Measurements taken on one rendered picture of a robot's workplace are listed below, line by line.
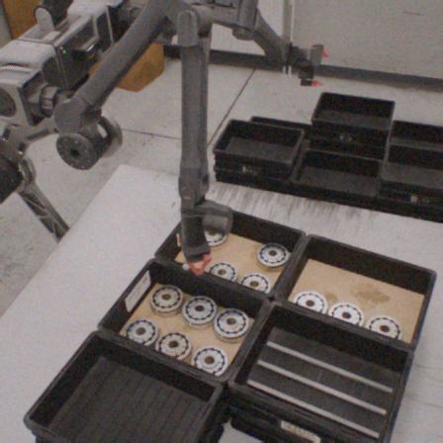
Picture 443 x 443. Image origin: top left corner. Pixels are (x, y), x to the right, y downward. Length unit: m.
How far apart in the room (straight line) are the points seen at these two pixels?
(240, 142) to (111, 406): 1.76
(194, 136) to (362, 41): 3.28
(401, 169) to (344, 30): 1.85
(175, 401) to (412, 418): 0.66
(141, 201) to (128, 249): 0.28
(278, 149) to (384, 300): 1.34
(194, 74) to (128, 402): 0.85
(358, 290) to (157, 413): 0.71
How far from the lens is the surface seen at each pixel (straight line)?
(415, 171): 2.83
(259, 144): 2.90
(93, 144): 1.79
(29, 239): 3.30
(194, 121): 1.26
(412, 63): 4.50
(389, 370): 1.60
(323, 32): 4.47
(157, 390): 1.54
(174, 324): 1.65
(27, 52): 1.55
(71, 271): 2.04
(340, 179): 2.88
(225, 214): 1.31
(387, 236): 2.13
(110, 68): 1.33
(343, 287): 1.75
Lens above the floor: 2.14
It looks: 43 degrees down
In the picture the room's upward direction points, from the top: 3 degrees counter-clockwise
